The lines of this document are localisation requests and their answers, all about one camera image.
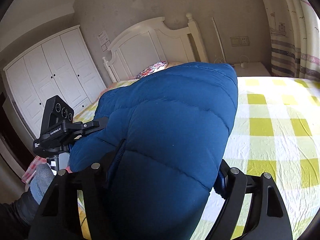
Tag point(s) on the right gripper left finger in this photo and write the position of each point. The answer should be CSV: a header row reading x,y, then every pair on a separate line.
x,y
110,161

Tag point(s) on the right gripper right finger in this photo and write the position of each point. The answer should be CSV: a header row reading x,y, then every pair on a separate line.
x,y
231,186

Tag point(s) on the blue puffer jacket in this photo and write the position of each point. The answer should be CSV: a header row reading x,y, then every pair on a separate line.
x,y
175,124

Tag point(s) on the grey gloved left hand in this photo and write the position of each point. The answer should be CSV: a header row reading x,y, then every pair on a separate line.
x,y
41,181

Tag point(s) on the yellow white checked bedsheet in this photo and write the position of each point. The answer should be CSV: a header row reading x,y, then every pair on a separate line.
x,y
276,130

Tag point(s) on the white wardrobe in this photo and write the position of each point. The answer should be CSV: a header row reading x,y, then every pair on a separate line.
x,y
58,65

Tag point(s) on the dark sleeve with blue cuff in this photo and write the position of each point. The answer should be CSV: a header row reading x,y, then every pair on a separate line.
x,y
17,217

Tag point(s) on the floral red pillow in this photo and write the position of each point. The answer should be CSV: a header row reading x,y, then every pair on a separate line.
x,y
161,65

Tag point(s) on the white nightstand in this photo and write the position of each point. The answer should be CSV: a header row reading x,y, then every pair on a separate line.
x,y
246,69

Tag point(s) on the white wooden headboard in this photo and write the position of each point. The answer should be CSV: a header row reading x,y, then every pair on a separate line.
x,y
151,41

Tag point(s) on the striped patterned curtain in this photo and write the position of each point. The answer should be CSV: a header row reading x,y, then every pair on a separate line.
x,y
294,32

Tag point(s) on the black camera box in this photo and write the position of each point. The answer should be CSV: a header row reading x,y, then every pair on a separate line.
x,y
57,114

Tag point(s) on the paper notice on wall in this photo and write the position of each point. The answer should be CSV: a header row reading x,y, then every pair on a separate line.
x,y
104,40

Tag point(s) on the white wall conduit strip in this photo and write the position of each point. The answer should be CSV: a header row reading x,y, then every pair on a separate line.
x,y
219,39

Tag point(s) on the beige wall socket panel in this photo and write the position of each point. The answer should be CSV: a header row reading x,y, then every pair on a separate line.
x,y
238,41

